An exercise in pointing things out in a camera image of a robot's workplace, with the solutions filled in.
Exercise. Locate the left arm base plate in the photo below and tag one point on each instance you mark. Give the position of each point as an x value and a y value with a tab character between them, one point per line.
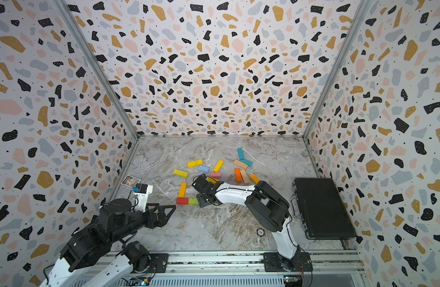
151	263

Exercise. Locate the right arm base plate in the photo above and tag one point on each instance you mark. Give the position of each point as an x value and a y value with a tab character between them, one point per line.
274	262

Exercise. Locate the round table grommet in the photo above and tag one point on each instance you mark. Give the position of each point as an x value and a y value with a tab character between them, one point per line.
260	232

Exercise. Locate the light blue block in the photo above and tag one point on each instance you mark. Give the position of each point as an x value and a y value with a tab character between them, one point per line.
203	169

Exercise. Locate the teal long block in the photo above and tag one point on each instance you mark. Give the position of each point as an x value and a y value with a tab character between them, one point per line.
240	153

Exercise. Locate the natural wood long block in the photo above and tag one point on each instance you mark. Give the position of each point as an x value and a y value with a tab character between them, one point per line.
245	177

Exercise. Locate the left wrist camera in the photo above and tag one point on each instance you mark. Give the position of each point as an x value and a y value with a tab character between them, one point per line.
141	193

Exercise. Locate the orange-yellow long block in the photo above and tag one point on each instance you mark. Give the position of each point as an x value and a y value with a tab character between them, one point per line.
182	190

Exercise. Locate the aluminium front rail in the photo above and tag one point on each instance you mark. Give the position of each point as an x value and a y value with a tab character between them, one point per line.
246	269

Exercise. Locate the teal small block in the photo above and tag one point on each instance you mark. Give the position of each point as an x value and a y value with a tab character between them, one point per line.
247	162

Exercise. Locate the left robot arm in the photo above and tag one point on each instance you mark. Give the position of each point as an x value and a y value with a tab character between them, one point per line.
118	221

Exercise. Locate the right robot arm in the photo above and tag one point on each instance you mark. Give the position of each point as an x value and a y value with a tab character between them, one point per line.
268	207

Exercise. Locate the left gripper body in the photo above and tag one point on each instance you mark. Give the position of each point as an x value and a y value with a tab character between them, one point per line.
147	220

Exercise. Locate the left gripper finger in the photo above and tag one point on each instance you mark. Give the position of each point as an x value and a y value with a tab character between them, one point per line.
161	220
162	210

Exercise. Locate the red block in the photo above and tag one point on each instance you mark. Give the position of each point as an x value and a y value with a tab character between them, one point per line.
182	200

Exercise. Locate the natural wood upper block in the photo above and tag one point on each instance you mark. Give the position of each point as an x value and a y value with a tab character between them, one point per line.
240	164

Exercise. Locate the black carrying case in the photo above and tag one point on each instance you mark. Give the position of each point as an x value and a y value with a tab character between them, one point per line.
321	209

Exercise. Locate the yellow upright long block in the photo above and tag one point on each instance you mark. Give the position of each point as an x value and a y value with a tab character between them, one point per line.
218	166

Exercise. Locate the lime green block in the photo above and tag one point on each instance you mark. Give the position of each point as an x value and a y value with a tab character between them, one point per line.
192	201

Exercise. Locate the amber flat block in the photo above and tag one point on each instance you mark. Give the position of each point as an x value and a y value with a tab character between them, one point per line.
254	178

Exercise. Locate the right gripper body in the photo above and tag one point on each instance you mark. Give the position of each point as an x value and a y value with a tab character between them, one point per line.
202	200

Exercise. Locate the small printed card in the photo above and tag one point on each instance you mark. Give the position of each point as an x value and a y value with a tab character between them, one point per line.
130	181

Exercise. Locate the pink block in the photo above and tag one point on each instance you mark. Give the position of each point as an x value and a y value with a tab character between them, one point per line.
216	175

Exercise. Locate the orange block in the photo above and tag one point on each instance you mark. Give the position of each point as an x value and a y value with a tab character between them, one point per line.
238	177

